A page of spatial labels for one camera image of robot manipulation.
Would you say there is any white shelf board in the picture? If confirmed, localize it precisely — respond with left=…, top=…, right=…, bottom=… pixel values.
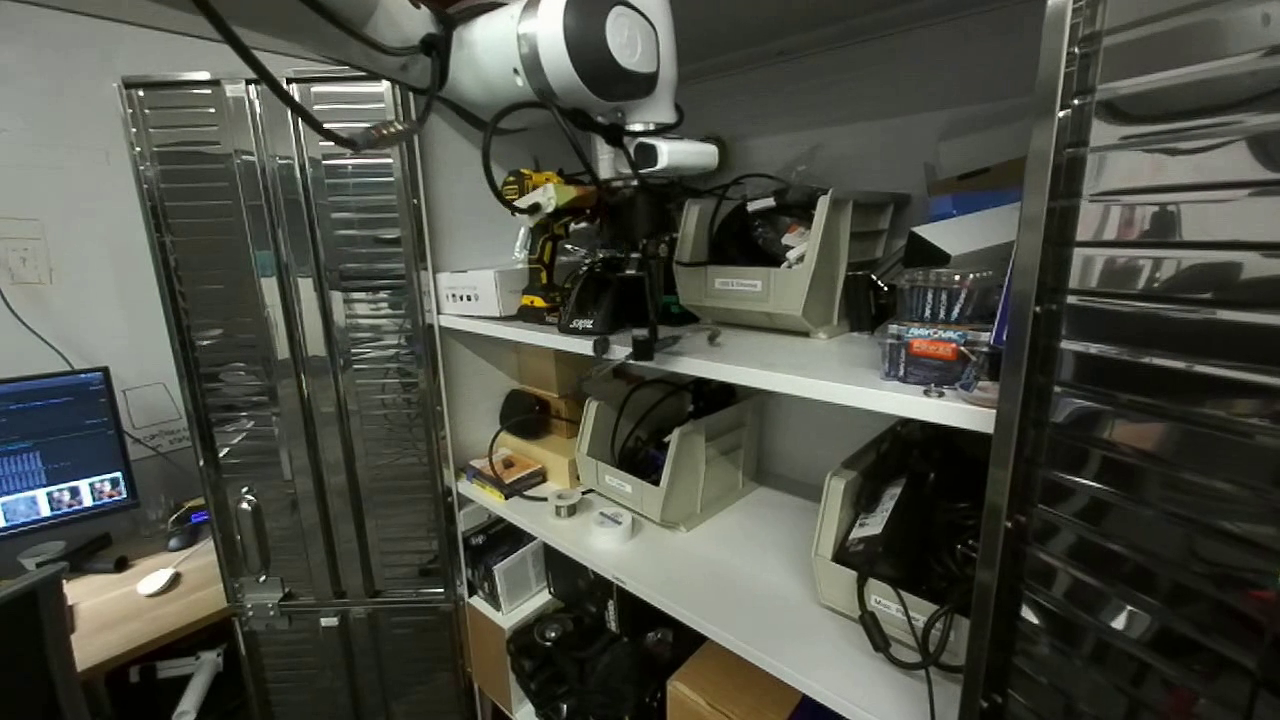
left=436, top=313, right=1000, bottom=434
left=454, top=476, right=970, bottom=720

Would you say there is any white plastic container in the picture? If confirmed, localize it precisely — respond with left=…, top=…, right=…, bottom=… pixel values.
left=472, top=523, right=554, bottom=623

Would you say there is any wooden desk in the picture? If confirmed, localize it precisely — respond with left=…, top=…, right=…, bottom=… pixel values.
left=62, top=536, right=235, bottom=678

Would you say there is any white computer mouse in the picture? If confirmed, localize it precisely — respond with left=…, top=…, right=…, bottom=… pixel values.
left=133, top=564, right=186, bottom=601

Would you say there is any tan flat box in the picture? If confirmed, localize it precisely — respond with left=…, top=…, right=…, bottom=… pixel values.
left=509, top=421, right=589, bottom=491

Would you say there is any dark desk gadget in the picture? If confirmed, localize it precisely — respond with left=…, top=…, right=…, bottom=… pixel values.
left=160, top=495, right=221, bottom=550

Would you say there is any thin black cable loop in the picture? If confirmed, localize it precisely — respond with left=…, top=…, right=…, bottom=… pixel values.
left=479, top=421, right=514, bottom=487

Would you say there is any yellow black cordless drill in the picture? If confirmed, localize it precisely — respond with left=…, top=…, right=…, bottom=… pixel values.
left=500, top=163, right=600, bottom=323

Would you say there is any grey plastic storage bin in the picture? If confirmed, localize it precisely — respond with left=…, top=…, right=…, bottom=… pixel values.
left=669, top=189, right=858, bottom=339
left=573, top=375, right=769, bottom=533
left=812, top=433, right=994, bottom=671

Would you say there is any black battery charger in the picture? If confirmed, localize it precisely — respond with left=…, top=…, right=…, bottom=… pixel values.
left=554, top=248, right=648, bottom=339

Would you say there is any black equipment pile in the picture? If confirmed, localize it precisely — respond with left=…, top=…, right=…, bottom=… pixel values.
left=514, top=550, right=705, bottom=720

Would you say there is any white box with icons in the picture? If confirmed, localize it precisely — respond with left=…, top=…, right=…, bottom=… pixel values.
left=436, top=265, right=532, bottom=323

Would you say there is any white pipe leg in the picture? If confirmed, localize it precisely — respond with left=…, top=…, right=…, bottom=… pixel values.
left=130, top=644, right=234, bottom=720

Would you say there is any white wall outlet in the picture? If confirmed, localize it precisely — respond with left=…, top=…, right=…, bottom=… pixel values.
left=0, top=215, right=62, bottom=291

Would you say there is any black cable bundle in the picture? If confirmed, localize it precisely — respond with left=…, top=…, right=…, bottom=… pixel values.
left=600, top=375, right=717, bottom=487
left=835, top=421, right=994, bottom=677
left=705, top=170, right=823, bottom=272

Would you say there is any computer monitor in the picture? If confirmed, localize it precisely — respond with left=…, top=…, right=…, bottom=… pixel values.
left=0, top=362, right=145, bottom=576

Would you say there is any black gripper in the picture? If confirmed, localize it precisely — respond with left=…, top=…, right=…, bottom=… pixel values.
left=573, top=174, right=690, bottom=362

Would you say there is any white shelving unit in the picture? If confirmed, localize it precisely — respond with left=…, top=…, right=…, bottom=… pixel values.
left=392, top=0, right=1072, bottom=720

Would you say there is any clear package with orange item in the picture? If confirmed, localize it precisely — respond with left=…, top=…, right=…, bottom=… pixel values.
left=877, top=318, right=1000, bottom=400

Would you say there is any large cardboard box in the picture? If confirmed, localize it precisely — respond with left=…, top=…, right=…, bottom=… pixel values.
left=660, top=634, right=809, bottom=720

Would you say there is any black round device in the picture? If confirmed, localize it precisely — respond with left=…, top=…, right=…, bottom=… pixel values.
left=496, top=382, right=560, bottom=445

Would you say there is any steel tray rack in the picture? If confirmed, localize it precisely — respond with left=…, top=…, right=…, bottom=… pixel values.
left=118, top=70, right=464, bottom=720
left=955, top=0, right=1280, bottom=720

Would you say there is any white and blue box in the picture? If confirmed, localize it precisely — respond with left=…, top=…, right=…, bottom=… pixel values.
left=906, top=189, right=1028, bottom=272

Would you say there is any clear plastic bit case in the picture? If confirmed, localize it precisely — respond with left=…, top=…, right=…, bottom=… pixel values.
left=883, top=265, right=1008, bottom=331

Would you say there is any small cardboard box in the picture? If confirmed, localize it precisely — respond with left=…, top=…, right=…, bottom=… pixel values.
left=514, top=347, right=621, bottom=407

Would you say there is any narrow cardboard box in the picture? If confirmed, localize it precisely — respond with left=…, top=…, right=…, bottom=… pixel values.
left=459, top=601, right=520, bottom=715

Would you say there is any colourful book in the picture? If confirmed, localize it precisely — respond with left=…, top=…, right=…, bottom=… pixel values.
left=459, top=451, right=554, bottom=509

